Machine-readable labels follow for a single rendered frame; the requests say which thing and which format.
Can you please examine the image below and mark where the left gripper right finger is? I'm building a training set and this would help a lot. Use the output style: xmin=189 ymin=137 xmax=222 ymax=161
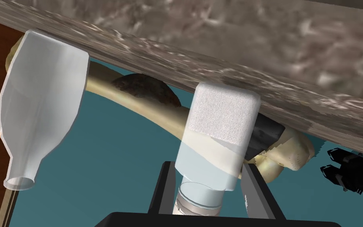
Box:
xmin=241 ymin=162 xmax=286 ymax=220

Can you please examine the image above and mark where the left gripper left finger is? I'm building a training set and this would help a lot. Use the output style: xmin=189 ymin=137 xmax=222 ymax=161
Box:
xmin=148 ymin=161 xmax=182 ymax=215

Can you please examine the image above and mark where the clear square bottle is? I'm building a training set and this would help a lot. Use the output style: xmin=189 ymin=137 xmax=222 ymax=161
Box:
xmin=172 ymin=82 xmax=261 ymax=217

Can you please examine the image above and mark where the brass curved tap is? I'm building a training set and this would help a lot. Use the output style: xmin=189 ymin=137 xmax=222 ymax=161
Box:
xmin=5 ymin=34 xmax=316 ymax=184

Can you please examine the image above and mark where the dark brown round lump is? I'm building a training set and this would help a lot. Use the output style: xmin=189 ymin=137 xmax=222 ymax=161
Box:
xmin=111 ymin=73 xmax=182 ymax=108

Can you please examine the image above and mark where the clear round bottle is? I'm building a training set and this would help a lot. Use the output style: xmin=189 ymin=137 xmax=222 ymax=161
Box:
xmin=0 ymin=30 xmax=91 ymax=192

